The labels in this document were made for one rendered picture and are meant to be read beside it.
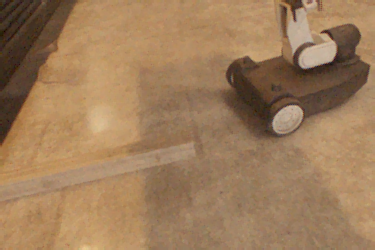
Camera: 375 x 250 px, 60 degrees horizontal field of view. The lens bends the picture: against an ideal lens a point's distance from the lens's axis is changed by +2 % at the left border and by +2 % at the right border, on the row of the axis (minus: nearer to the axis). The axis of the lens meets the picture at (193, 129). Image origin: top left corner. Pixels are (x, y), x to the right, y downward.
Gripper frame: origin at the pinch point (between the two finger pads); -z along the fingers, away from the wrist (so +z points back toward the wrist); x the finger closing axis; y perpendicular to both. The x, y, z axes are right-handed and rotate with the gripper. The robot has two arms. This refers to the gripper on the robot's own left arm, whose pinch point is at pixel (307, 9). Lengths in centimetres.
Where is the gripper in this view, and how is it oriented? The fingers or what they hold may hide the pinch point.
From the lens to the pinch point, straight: 152.0
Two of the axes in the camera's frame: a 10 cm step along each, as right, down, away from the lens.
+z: -3.4, -6.9, -6.4
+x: -9.3, 3.6, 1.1
